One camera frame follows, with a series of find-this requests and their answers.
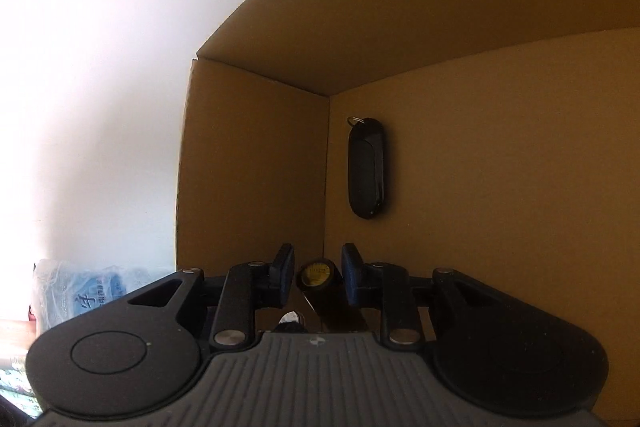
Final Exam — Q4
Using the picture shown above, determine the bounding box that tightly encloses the black cylinder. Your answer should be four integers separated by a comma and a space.
296, 258, 368, 334

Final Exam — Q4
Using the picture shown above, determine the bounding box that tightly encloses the blue printed plastic pack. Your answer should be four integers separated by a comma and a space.
32, 258, 176, 338

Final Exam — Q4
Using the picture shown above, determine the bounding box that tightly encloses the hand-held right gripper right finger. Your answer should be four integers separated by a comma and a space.
341, 243, 506, 350

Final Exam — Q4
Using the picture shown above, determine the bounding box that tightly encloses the brown cardboard box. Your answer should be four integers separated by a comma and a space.
175, 0, 640, 427

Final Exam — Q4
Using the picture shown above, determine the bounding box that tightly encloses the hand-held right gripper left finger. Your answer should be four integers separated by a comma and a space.
125, 243, 297, 350

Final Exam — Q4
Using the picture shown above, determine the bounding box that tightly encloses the black key fob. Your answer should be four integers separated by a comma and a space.
346, 114, 390, 221

